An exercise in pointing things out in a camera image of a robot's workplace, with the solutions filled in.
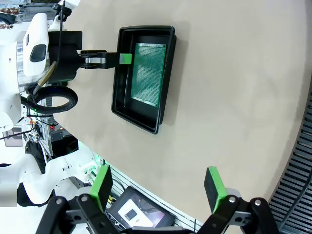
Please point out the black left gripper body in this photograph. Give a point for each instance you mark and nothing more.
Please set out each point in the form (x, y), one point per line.
(65, 41)

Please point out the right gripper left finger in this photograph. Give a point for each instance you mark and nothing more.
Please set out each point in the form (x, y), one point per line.
(102, 185)

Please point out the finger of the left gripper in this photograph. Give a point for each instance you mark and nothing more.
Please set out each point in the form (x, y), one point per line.
(109, 59)

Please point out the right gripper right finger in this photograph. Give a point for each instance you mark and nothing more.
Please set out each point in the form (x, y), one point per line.
(214, 187)

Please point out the black plastic ESD tray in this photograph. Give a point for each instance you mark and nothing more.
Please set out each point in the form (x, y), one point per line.
(122, 97)

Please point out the green perforated circuit board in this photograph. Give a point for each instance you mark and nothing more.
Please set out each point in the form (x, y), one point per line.
(148, 75)

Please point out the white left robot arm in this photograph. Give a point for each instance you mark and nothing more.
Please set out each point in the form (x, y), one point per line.
(36, 31)

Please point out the black touchscreen display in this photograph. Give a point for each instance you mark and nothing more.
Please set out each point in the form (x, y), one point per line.
(141, 212)

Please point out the black control box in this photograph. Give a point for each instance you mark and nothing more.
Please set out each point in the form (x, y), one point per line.
(61, 136)

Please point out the black slotted board rack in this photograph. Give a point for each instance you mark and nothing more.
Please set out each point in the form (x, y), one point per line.
(299, 170)

